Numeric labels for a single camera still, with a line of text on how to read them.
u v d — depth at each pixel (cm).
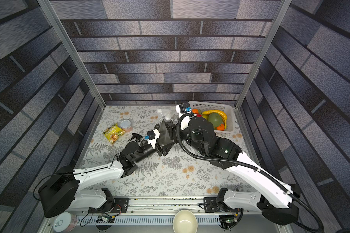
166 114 58
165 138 69
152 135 60
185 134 51
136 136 100
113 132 98
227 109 108
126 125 100
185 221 68
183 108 47
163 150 64
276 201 37
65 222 65
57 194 42
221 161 38
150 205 76
